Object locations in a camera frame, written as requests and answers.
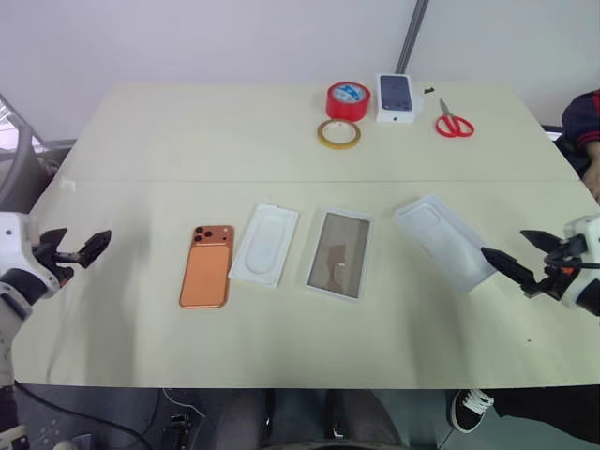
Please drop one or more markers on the black trousered person leg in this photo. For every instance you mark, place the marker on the black trousered person leg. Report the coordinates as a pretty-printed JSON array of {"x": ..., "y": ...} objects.
[{"x": 548, "y": 412}]

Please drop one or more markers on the black floor device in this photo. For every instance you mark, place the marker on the black floor device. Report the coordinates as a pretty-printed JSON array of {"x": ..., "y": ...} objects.
[{"x": 177, "y": 429}]

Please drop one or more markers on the red tape roll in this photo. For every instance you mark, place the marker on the red tape roll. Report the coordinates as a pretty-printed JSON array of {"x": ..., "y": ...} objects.
[{"x": 348, "y": 100}]

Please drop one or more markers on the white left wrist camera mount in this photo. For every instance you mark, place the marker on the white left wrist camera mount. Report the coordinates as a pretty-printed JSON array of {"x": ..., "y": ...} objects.
[{"x": 14, "y": 244}]

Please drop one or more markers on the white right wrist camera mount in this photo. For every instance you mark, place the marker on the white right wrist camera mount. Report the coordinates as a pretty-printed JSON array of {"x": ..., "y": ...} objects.
[{"x": 586, "y": 225}]

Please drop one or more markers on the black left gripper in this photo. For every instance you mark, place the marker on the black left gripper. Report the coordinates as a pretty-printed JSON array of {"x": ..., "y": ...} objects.
[{"x": 60, "y": 260}]

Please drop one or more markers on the black and white sneaker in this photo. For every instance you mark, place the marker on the black and white sneaker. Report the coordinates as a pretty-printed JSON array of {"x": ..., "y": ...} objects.
[{"x": 471, "y": 410}]

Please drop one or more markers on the orange smartphone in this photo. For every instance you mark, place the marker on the orange smartphone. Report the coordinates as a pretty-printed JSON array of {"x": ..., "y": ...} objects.
[{"x": 206, "y": 272}]

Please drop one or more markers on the bystander bare hand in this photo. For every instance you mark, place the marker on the bystander bare hand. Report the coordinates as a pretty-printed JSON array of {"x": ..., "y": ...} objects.
[{"x": 594, "y": 171}]

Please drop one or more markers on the white plastic phone tray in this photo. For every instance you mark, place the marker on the white plastic phone tray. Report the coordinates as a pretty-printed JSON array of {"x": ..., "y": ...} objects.
[{"x": 265, "y": 246}]

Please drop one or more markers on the white box bottom tray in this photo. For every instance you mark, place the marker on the white box bottom tray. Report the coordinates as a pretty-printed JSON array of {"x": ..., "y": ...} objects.
[{"x": 340, "y": 255}]

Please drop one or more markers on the grey metal post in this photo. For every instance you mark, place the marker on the grey metal post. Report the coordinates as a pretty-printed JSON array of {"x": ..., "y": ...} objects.
[{"x": 409, "y": 37}]

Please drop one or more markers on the grey metal chair frame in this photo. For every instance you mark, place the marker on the grey metal chair frame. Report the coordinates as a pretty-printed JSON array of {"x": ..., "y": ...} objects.
[{"x": 19, "y": 140}]

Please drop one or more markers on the white printed phone box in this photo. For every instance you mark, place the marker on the white printed phone box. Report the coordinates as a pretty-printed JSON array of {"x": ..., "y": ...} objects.
[{"x": 397, "y": 98}]

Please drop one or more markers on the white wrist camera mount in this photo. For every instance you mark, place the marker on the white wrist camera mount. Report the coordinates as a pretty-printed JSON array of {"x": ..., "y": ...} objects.
[
  {"x": 586, "y": 225},
  {"x": 14, "y": 244}
]

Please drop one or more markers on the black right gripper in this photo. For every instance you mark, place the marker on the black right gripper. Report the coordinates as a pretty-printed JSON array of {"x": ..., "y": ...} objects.
[{"x": 560, "y": 281}]

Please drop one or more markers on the white phone box lid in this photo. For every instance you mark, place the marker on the white phone box lid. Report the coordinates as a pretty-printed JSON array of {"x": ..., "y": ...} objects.
[{"x": 440, "y": 239}]

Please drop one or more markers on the dark sleeved person forearm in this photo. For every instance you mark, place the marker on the dark sleeved person forearm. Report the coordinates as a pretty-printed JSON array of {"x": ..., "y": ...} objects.
[{"x": 581, "y": 117}]

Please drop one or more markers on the yellow tape roll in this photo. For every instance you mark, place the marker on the yellow tape roll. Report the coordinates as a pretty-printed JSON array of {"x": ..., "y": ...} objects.
[{"x": 323, "y": 136}]

